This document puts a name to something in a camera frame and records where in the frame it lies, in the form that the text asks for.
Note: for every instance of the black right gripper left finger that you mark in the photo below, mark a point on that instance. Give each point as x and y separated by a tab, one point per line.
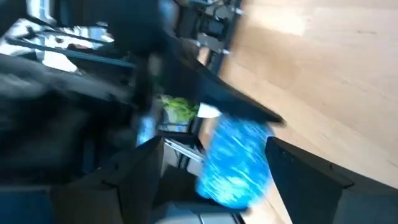
124	193

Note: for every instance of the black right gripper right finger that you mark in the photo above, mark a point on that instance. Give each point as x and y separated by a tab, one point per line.
311	193

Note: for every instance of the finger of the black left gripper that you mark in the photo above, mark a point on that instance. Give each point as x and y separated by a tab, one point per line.
211	90

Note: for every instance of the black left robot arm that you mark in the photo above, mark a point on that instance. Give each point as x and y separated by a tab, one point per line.
46	124

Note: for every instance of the green plant in white pot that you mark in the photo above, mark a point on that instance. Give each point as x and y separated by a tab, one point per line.
180	107

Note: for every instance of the silver aluminium extrusion bar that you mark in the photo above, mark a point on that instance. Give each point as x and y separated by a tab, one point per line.
183	149

